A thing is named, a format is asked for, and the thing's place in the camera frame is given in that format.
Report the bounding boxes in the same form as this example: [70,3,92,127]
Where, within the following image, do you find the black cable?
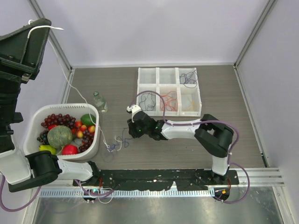
[138,91,156,112]

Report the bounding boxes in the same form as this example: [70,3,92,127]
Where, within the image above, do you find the orange cable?
[160,90,178,112]

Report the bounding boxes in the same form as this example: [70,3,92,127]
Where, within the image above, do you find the blue cable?
[102,127,136,163]

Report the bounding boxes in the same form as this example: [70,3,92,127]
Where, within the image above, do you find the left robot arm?
[0,18,100,193]

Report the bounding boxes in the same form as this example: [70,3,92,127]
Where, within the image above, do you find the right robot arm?
[127,111,234,184]

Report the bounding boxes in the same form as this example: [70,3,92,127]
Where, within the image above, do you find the clear plastic bottle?
[93,91,108,113]

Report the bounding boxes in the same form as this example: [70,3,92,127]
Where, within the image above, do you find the peach nectarine fruits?
[75,120,95,139]

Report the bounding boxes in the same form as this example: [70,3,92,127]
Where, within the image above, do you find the green lime fruit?
[80,114,96,126]

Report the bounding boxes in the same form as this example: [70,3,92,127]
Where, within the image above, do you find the white six-compartment organizer tray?
[136,67,202,117]

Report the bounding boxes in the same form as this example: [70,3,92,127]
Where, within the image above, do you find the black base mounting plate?
[82,168,239,191]

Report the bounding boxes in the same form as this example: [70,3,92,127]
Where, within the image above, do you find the red grape bunch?
[41,113,76,129]

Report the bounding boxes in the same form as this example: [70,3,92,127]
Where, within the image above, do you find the dark grape bunch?
[37,131,49,145]

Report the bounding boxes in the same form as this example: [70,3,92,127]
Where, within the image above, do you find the green melon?
[47,126,73,149]

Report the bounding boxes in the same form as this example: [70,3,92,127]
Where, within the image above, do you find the red apple fruit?
[62,144,78,155]

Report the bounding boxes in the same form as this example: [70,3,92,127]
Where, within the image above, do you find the yellow pear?
[39,145,57,155]

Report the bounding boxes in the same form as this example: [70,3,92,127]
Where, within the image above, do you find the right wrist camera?
[126,105,142,123]

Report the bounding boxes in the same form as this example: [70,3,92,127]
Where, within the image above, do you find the white slotted cable duct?
[40,189,214,198]

